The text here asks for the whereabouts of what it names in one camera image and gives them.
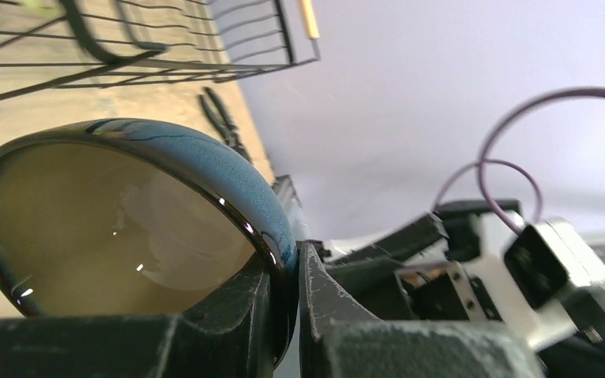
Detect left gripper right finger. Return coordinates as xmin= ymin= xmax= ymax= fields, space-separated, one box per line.
xmin=299 ymin=243 xmax=543 ymax=377

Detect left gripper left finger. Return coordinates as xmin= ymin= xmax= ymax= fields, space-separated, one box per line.
xmin=0 ymin=260 xmax=274 ymax=377

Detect black pliers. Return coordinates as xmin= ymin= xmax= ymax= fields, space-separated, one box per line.
xmin=197 ymin=87 xmax=253 ymax=164

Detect black wire dish rack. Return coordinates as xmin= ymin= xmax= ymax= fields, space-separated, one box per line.
xmin=0 ymin=1 xmax=321 ymax=101

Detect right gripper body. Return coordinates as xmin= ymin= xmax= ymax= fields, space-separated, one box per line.
xmin=323 ymin=198 xmax=523 ymax=322

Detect dark blue bowl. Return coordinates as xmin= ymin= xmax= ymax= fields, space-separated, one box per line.
xmin=0 ymin=118 xmax=298 ymax=371

